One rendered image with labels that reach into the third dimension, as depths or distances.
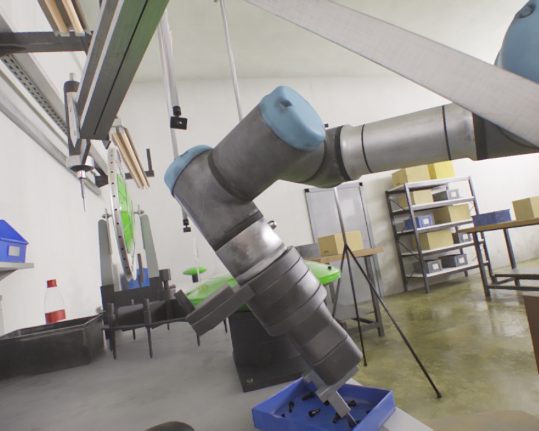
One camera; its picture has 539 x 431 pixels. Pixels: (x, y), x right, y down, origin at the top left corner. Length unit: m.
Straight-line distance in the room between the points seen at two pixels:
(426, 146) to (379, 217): 6.05
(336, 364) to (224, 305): 0.12
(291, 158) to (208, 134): 5.43
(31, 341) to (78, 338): 0.10
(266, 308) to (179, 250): 4.95
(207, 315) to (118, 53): 0.34
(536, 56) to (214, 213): 0.25
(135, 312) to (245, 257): 0.67
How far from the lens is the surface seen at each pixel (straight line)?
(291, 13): 0.18
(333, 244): 3.63
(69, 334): 0.96
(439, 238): 6.41
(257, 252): 0.31
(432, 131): 0.34
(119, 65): 0.50
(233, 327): 0.62
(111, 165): 1.19
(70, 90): 0.80
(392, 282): 6.43
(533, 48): 0.22
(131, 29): 0.46
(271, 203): 5.54
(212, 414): 0.49
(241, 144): 0.28
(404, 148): 0.34
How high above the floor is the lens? 1.11
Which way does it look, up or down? 6 degrees up
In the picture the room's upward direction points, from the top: 10 degrees counter-clockwise
